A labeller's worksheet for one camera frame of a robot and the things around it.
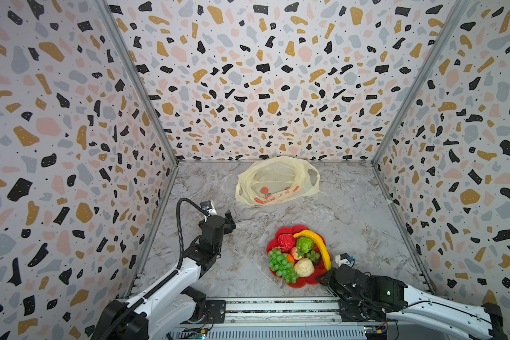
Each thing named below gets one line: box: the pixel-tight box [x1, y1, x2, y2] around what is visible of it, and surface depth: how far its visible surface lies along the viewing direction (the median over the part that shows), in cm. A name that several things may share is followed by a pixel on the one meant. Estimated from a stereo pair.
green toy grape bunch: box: [268, 249, 300, 284], surface depth 78 cm
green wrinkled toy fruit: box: [296, 236, 314, 253], surface depth 86 cm
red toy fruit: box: [277, 233, 296, 254], surface depth 87 cm
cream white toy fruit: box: [293, 257, 316, 278], surface depth 81 cm
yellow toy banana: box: [293, 229, 333, 272], surface depth 85 cm
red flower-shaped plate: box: [266, 224, 333, 289], surface depth 83 cm
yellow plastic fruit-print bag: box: [235, 156, 321, 207], surface depth 108 cm
